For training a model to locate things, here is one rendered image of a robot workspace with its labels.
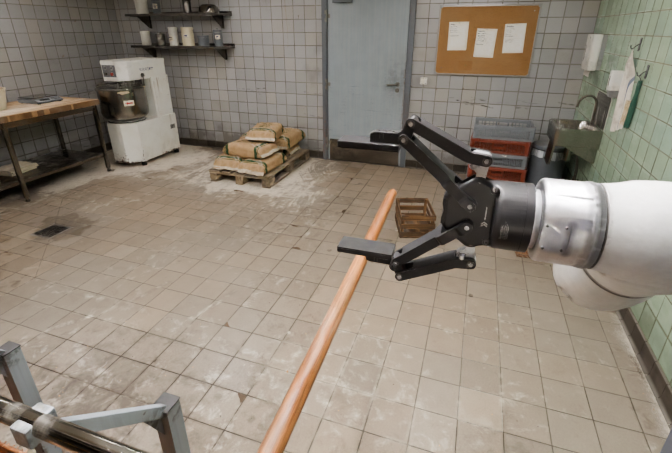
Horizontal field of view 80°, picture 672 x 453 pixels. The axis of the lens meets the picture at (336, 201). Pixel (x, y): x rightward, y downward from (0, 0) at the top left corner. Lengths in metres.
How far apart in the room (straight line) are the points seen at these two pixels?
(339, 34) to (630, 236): 5.01
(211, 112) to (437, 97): 3.28
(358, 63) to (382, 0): 0.75
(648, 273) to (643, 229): 0.04
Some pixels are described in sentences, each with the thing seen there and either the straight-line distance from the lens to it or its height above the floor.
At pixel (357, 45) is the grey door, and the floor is 1.49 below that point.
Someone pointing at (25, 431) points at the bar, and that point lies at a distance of 0.76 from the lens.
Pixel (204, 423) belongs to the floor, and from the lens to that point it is 2.21.
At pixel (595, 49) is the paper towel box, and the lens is 4.60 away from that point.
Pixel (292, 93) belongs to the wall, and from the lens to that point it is 5.66.
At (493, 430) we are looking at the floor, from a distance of 2.22.
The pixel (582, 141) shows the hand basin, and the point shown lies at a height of 0.78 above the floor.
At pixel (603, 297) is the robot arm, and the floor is 1.38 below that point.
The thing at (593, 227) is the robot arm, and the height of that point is 1.51.
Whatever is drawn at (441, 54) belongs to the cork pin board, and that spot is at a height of 1.40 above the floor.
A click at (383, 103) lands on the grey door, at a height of 0.81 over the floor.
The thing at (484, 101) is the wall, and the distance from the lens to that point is 5.14.
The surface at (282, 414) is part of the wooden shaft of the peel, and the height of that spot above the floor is 1.21.
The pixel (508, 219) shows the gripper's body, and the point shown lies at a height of 1.50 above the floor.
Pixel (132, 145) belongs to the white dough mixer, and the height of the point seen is 0.29.
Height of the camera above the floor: 1.68
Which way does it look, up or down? 23 degrees down
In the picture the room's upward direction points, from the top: straight up
